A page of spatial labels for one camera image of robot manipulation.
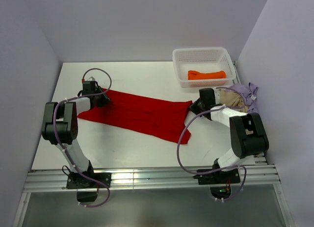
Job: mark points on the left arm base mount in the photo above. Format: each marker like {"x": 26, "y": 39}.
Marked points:
{"x": 93, "y": 185}

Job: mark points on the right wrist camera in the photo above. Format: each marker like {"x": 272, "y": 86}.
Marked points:
{"x": 217, "y": 95}

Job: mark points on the purple t-shirt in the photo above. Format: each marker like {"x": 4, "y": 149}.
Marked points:
{"x": 249, "y": 95}

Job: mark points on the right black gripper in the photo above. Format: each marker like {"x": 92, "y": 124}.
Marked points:
{"x": 194, "y": 107}

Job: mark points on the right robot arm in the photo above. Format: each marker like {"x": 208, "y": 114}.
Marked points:
{"x": 247, "y": 133}

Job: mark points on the white plastic basket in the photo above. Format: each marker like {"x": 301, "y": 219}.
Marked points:
{"x": 205, "y": 61}

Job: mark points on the beige t-shirt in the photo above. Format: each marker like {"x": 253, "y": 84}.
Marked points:
{"x": 233, "y": 100}

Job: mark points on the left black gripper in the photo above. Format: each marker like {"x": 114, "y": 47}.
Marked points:
{"x": 105, "y": 100}

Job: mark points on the aluminium rail frame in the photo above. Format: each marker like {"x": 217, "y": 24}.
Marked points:
{"x": 41, "y": 181}

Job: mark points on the red t-shirt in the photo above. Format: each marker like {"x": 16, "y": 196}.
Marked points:
{"x": 155, "y": 117}

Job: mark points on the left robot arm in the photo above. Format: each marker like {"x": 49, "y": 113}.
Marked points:
{"x": 60, "y": 128}

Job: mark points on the rolled orange t-shirt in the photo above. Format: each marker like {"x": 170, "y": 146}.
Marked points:
{"x": 195, "y": 75}

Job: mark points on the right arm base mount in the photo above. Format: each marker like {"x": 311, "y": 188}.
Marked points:
{"x": 222, "y": 178}

